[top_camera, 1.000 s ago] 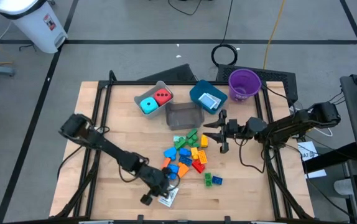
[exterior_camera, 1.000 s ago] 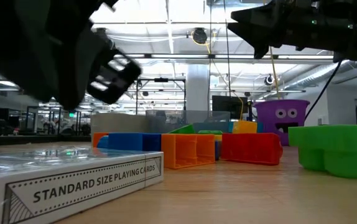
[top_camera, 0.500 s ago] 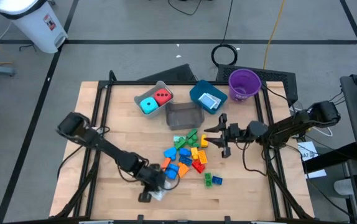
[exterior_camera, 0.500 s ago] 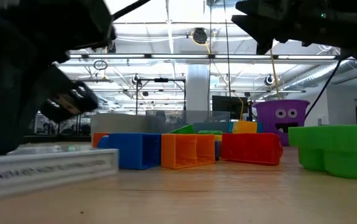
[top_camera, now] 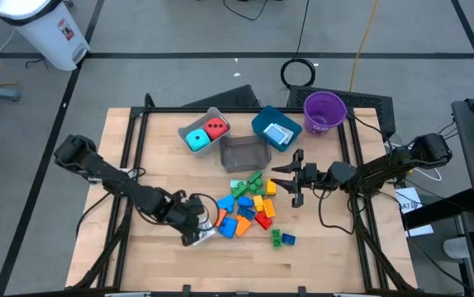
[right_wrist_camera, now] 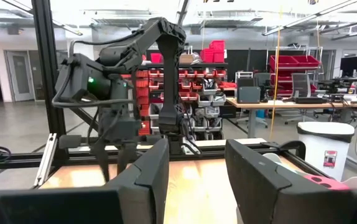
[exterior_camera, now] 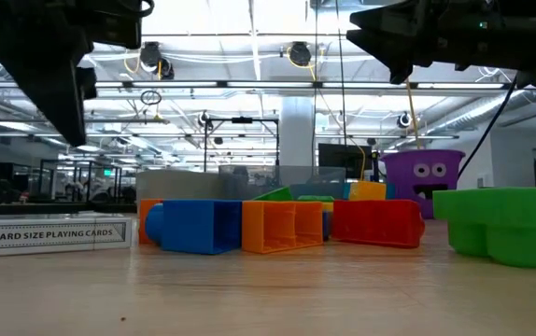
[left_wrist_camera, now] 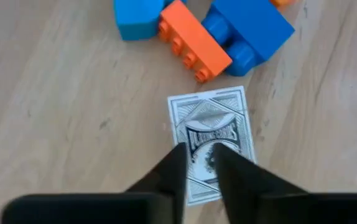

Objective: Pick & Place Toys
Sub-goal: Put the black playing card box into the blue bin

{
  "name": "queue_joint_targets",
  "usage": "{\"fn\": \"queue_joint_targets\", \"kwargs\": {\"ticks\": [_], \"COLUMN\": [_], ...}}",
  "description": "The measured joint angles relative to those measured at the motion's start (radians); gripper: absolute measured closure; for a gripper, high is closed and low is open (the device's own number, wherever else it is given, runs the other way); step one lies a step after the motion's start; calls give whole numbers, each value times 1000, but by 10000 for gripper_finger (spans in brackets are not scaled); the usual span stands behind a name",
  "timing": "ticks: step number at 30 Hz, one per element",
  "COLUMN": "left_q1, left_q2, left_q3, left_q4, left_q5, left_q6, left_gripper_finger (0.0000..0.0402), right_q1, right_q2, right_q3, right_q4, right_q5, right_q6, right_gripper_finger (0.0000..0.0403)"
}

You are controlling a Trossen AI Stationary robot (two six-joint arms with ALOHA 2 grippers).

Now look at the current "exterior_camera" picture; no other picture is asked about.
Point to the orange wedge building block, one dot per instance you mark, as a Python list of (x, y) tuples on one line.
[(251, 224)]

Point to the light grey plastic bin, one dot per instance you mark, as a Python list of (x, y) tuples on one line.
[(174, 186)]

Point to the yellow plastic building block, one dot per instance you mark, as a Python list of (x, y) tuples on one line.
[(368, 191), (328, 206)]

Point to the purple monster face bucket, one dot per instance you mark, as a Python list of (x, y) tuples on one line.
[(403, 186)]

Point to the red plastic building block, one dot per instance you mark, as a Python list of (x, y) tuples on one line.
[(375, 224)]

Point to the clear grey plastic bin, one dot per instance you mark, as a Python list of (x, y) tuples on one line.
[(258, 179)]

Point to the black monitor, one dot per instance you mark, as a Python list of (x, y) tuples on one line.
[(342, 158)]

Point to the black rig frame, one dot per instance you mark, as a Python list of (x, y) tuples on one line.
[(242, 120)]

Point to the small orange building block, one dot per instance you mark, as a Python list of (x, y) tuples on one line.
[(142, 224)]

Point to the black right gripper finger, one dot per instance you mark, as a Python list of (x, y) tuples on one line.
[(389, 16), (399, 51)]

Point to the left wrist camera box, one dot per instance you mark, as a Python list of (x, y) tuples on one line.
[(118, 23)]

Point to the large blue building block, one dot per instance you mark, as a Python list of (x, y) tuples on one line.
[(202, 226)]

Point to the green plastic building block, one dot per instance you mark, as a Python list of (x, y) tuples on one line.
[(314, 198), (506, 205), (277, 196)]

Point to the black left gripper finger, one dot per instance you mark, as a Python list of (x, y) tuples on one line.
[(88, 84), (53, 93)]

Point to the white framed playing card box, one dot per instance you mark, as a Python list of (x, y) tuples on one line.
[(48, 238)]

